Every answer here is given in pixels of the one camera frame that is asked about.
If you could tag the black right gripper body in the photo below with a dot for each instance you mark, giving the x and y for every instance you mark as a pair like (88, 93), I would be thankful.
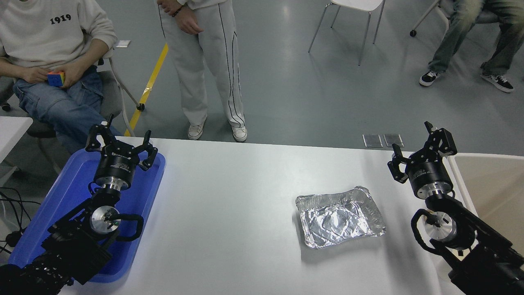
(428, 172)

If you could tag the person's right hand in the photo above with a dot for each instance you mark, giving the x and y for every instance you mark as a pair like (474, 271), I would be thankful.
(189, 21)
(35, 75)

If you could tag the white chair with metal legs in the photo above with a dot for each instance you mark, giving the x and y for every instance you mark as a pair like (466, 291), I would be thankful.
(356, 3)

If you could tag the colourful puzzle cube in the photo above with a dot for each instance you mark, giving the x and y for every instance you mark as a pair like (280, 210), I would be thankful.
(56, 78)

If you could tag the grey wheeled chair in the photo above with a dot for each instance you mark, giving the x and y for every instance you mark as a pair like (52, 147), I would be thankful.
(110, 94)

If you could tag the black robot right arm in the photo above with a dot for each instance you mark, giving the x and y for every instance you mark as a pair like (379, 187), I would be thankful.
(491, 262)

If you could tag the person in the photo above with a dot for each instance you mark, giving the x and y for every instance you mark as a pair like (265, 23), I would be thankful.
(454, 37)
(204, 61)
(41, 32)

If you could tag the small white table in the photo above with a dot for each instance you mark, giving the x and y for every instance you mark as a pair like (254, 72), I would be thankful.
(12, 131)

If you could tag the blue plastic tray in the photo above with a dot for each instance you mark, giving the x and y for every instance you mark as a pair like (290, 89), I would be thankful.
(69, 192)

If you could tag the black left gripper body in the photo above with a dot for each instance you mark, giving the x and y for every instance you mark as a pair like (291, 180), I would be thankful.
(116, 168)

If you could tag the yellow floor tape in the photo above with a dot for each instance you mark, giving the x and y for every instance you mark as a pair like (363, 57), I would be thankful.
(150, 82)

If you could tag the metal floor socket cover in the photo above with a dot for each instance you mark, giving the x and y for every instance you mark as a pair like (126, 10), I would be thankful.
(372, 140)
(394, 140)

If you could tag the large pale bin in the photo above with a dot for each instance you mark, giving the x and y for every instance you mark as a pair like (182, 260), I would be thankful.
(491, 184)

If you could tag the person's left hand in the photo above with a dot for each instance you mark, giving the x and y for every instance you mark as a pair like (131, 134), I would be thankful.
(168, 5)
(75, 71)

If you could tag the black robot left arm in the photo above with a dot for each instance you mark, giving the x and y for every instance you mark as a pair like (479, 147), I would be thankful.
(73, 250)

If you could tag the grey chair with white legs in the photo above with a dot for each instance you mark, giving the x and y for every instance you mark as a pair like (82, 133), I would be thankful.
(413, 33)

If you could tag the silver foil tray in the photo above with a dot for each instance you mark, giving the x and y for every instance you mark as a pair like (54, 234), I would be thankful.
(339, 221)

